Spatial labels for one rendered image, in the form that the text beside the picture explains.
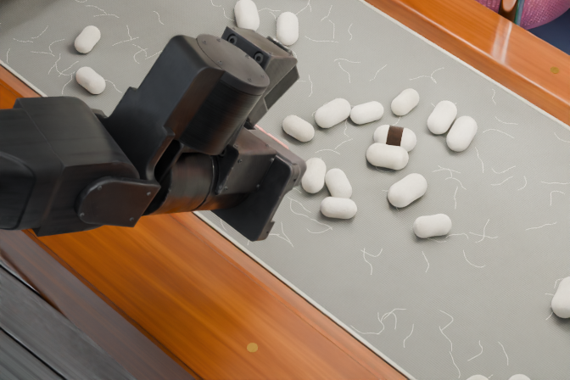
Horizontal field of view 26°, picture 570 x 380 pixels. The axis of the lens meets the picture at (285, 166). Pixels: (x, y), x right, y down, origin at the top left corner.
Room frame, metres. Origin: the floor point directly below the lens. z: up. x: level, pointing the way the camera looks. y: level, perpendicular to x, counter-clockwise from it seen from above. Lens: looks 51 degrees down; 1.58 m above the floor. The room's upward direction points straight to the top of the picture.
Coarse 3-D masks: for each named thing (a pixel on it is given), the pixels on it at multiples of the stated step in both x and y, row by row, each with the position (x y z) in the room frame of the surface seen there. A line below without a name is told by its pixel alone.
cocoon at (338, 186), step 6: (330, 174) 0.67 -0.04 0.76; (336, 174) 0.67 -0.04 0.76; (342, 174) 0.67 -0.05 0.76; (330, 180) 0.66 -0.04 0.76; (336, 180) 0.66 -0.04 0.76; (342, 180) 0.66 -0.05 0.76; (330, 186) 0.66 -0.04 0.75; (336, 186) 0.66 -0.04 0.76; (342, 186) 0.66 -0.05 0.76; (348, 186) 0.66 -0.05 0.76; (330, 192) 0.66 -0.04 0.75; (336, 192) 0.65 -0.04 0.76; (342, 192) 0.65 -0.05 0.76; (348, 192) 0.65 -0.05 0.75
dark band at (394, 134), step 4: (388, 128) 0.72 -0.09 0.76; (392, 128) 0.72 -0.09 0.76; (396, 128) 0.72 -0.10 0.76; (400, 128) 0.72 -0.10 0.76; (388, 132) 0.71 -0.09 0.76; (392, 132) 0.71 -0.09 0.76; (396, 132) 0.71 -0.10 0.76; (400, 132) 0.71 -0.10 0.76; (388, 136) 0.71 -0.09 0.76; (392, 136) 0.71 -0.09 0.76; (396, 136) 0.71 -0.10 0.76; (400, 136) 0.71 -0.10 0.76; (388, 140) 0.71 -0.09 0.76; (392, 140) 0.71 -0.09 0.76; (396, 140) 0.71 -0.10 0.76; (400, 140) 0.71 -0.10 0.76; (388, 144) 0.71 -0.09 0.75; (392, 144) 0.71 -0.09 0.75; (396, 144) 0.71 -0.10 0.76
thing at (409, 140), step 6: (384, 126) 0.72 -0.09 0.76; (378, 132) 0.72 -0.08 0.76; (384, 132) 0.71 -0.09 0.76; (408, 132) 0.71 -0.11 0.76; (378, 138) 0.71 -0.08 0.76; (384, 138) 0.71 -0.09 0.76; (402, 138) 0.71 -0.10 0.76; (408, 138) 0.71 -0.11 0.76; (414, 138) 0.71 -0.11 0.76; (402, 144) 0.70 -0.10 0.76; (408, 144) 0.70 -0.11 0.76; (414, 144) 0.71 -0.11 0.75; (408, 150) 0.70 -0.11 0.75
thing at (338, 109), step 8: (328, 104) 0.75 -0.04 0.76; (336, 104) 0.75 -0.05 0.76; (344, 104) 0.75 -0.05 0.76; (320, 112) 0.74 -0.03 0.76; (328, 112) 0.74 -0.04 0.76; (336, 112) 0.74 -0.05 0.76; (344, 112) 0.74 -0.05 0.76; (320, 120) 0.73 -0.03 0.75; (328, 120) 0.73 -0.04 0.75; (336, 120) 0.74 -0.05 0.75
